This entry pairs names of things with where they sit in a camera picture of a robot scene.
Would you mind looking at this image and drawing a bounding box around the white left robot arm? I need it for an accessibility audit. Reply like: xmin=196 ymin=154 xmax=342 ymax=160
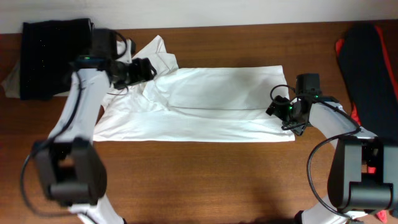
xmin=30 ymin=56 xmax=157 ymax=223

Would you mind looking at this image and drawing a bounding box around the white t-shirt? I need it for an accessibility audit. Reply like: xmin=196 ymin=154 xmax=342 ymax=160
xmin=93 ymin=36 xmax=295 ymax=142

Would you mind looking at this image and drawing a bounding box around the folded black garment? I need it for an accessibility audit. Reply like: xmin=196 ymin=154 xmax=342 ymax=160
xmin=19 ymin=18 xmax=93 ymax=100

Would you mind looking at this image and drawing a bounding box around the folded beige garment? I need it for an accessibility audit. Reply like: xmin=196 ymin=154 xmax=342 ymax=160
xmin=1 ymin=58 xmax=73 ymax=101

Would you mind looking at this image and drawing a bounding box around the black garment at right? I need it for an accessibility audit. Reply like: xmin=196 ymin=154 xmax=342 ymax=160
xmin=335 ymin=23 xmax=397 ymax=142

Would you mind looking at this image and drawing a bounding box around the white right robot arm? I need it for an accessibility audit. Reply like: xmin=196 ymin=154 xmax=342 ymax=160
xmin=267 ymin=94 xmax=397 ymax=224

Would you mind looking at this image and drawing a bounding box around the red garment at right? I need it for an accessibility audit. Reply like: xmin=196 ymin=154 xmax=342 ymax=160
xmin=335 ymin=25 xmax=398 ymax=224

